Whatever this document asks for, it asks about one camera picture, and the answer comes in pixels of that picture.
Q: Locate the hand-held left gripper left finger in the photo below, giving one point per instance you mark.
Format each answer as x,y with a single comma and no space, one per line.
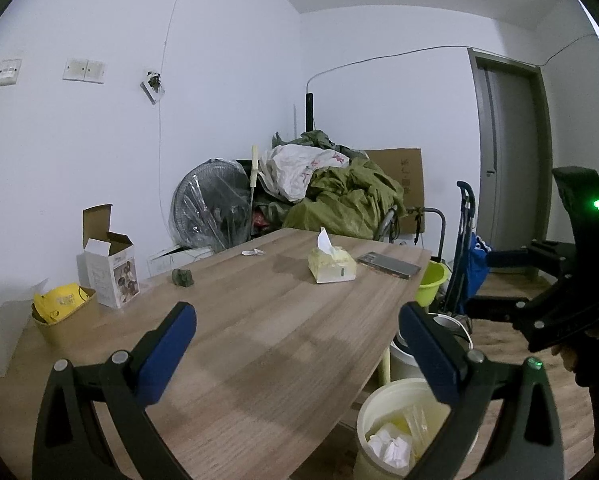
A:
167,355

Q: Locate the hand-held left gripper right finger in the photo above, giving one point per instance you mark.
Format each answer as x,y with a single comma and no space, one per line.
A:
429,355

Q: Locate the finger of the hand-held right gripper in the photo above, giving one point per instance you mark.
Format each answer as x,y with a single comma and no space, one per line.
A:
509,258
497,308

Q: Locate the frosted clear plastic packet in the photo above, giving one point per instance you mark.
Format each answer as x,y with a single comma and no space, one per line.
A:
422,422

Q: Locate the cream trash bin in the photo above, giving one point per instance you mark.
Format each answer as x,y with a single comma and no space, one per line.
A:
374,410

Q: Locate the person's right hand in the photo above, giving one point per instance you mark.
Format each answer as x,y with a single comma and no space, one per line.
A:
567,357

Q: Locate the white black foot bath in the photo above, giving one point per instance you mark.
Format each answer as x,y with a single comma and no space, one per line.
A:
403,360

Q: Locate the blue shopping trolley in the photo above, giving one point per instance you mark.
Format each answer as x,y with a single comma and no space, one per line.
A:
474,260

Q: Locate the cream table leg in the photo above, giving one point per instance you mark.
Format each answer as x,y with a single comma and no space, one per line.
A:
385,365

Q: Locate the green plastic basin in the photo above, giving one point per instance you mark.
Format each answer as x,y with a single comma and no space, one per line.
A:
432,280

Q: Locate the small dark green object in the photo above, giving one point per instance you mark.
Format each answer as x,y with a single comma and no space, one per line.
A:
182,278

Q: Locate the flat white box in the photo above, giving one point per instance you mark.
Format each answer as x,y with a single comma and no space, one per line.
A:
174,260

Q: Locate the grey smartphone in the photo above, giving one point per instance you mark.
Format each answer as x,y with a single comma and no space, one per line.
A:
389,265

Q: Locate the grey interior door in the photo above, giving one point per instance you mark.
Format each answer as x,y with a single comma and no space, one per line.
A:
509,160

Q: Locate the open white carton box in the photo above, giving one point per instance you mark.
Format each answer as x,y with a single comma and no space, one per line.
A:
109,275

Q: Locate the gold paper box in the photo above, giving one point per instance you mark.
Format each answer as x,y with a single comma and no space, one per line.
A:
64,332

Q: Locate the small white paper scrap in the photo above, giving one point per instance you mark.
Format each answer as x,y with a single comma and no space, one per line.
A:
252,252

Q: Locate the brown cardboard sheet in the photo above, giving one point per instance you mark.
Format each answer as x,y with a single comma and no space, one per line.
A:
404,175

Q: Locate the yellow tissue pack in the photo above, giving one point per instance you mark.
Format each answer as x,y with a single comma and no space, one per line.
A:
332,262

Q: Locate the plastic wrapped floor fan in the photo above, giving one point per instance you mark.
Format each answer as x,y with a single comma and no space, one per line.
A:
204,205

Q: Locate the translucent white plastic sheet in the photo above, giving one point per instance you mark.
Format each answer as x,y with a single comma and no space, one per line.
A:
7,335

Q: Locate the red cloth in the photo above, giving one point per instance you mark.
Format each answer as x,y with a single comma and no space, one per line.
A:
259,219

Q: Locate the olive green cloth pile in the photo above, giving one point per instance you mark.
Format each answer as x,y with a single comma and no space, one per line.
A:
349,200

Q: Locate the cream plastic stick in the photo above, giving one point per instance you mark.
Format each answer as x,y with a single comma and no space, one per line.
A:
254,170

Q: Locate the white printed plastic bag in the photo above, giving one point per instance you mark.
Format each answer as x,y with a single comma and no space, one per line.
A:
294,170

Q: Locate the black pole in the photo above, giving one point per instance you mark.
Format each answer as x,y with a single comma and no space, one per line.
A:
309,110

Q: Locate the black metal frame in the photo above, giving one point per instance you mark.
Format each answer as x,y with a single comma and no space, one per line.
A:
442,225

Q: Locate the grey metal tube frame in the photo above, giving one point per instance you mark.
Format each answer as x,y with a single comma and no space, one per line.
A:
392,215

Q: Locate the broken wall socket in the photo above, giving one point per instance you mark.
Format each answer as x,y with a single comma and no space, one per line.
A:
153,86

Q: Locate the double white wall switch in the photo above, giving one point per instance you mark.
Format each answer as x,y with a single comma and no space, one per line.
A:
83,70

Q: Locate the single white wall switch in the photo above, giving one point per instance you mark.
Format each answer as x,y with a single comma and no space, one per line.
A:
7,71

